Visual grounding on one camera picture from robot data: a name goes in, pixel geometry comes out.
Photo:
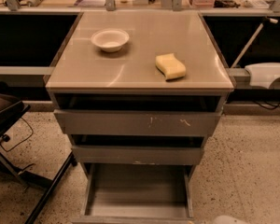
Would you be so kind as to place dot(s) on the grey drawer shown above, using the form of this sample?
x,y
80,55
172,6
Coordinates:
x,y
136,194
139,123
138,155

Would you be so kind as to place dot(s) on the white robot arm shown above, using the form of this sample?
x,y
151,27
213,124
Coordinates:
x,y
227,220

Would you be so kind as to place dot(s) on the grey drawer cabinet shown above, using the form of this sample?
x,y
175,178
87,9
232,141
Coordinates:
x,y
87,78

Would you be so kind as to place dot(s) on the yellow sponge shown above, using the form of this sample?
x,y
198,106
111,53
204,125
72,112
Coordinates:
x,y
170,66

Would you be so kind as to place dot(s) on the white round bowl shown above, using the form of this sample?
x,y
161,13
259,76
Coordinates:
x,y
110,40

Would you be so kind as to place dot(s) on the black floor bar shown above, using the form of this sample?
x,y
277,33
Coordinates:
x,y
70,160

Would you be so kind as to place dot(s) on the black chair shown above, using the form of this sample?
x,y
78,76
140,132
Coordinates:
x,y
12,109

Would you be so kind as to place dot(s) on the white stick with black tip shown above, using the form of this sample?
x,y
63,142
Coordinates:
x,y
252,38

